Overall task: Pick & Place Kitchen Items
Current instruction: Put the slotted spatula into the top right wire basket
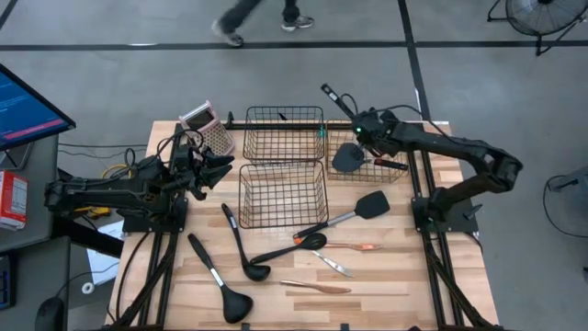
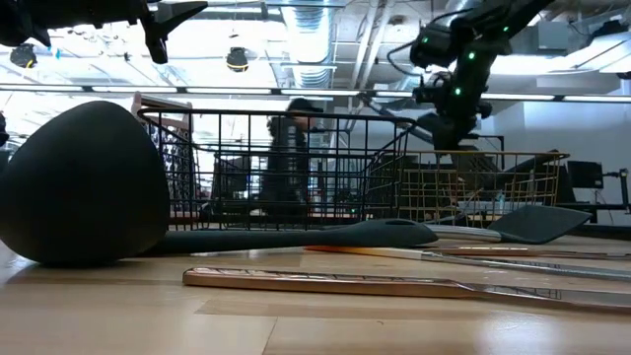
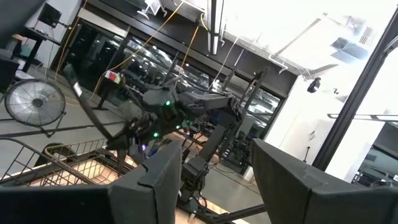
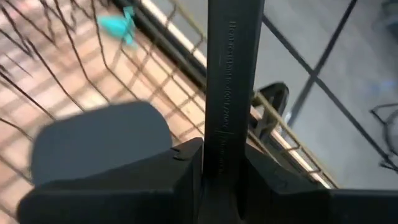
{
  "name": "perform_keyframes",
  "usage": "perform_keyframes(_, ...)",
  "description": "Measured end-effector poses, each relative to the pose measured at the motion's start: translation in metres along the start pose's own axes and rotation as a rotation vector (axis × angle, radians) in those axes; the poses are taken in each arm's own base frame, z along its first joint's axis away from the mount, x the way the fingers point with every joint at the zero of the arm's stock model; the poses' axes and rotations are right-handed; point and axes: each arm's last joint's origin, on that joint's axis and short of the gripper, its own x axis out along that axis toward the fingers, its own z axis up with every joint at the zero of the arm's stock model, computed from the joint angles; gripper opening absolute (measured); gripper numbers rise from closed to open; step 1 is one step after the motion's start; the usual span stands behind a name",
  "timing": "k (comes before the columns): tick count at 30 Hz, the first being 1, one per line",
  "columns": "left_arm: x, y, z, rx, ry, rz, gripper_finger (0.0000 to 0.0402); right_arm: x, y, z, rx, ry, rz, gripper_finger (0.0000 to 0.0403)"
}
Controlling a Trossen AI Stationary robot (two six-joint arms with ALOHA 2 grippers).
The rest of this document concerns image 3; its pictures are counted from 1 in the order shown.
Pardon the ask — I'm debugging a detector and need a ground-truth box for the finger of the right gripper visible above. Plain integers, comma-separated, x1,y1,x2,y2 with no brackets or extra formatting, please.
129,141,149,165
106,133,134,151

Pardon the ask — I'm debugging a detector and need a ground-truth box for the black work table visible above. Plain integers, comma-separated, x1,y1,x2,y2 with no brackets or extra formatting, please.
12,26,60,74

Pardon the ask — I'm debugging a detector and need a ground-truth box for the black wall security camera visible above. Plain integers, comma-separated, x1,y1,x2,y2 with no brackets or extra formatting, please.
307,77,322,94

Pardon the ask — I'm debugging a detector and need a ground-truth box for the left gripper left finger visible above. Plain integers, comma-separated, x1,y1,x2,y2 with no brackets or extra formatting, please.
0,139,183,224

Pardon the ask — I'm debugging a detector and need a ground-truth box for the black wire basket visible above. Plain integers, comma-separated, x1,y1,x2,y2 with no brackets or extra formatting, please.
0,136,103,187

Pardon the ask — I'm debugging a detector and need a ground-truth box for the gold wire basket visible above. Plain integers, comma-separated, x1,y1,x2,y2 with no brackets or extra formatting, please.
43,138,137,187

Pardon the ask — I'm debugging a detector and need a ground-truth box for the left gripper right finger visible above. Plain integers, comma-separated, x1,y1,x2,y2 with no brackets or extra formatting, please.
251,138,398,224

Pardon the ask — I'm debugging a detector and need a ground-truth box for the black monitor on stand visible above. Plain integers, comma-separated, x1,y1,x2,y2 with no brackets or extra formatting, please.
37,2,63,29

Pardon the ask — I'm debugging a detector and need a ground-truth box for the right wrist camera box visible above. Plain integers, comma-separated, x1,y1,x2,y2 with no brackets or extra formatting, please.
141,89,177,110

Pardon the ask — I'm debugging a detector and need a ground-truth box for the black floor fan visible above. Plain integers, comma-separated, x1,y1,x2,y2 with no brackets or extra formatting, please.
3,78,68,138

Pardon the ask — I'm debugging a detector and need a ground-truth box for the yellow hanging cable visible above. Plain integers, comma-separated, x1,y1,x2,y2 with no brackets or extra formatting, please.
178,14,208,71
91,0,186,96

